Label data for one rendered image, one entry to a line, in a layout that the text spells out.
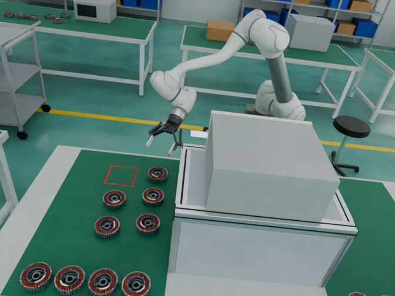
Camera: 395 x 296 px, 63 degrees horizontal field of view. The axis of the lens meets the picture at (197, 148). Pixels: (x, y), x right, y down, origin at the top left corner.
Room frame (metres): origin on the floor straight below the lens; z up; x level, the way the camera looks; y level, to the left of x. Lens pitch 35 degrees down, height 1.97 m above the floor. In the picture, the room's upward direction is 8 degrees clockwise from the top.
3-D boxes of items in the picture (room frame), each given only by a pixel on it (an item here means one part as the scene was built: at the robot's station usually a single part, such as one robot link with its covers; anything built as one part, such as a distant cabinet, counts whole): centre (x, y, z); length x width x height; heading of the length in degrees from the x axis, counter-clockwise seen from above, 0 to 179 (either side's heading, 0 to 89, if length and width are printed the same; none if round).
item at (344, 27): (7.78, -2.87, 0.39); 0.40 x 0.36 x 0.21; 2
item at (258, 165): (1.04, -0.26, 1.22); 0.44 x 0.39 x 0.20; 93
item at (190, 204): (1.04, -0.28, 1.09); 0.68 x 0.44 x 0.05; 93
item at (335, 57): (4.29, -0.71, 0.37); 2.20 x 0.90 x 0.75; 93
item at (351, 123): (2.77, -1.46, 0.28); 0.54 x 0.49 x 0.56; 3
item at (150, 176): (1.39, 0.20, 0.77); 0.11 x 0.11 x 0.04
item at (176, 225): (0.94, 0.04, 0.91); 0.28 x 0.03 x 0.32; 3
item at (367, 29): (7.79, -3.30, 0.43); 0.42 x 0.42 x 0.30; 3
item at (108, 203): (1.15, 0.38, 0.77); 0.11 x 0.11 x 0.04
